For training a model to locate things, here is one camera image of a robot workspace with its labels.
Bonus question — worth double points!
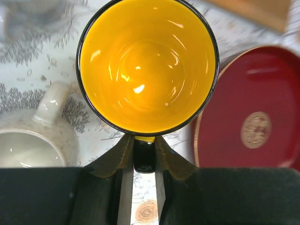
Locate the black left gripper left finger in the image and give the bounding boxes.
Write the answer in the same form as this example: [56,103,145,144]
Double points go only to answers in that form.
[0,134,134,225]

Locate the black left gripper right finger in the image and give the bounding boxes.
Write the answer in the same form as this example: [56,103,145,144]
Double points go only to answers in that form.
[154,137,300,225]

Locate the white speckled mug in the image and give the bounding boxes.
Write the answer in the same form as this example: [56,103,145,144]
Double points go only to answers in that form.
[0,82,79,168]

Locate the yellow mug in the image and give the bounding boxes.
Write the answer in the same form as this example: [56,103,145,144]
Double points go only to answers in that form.
[76,0,220,173]

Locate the white ribbed mug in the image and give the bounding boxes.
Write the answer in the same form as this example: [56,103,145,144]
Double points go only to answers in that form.
[0,0,67,43]

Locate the red round tray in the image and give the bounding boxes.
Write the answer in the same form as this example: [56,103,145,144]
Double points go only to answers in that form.
[194,45,300,170]

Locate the white wire wooden shelf rack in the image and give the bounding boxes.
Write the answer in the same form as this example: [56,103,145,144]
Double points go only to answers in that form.
[207,0,300,35]

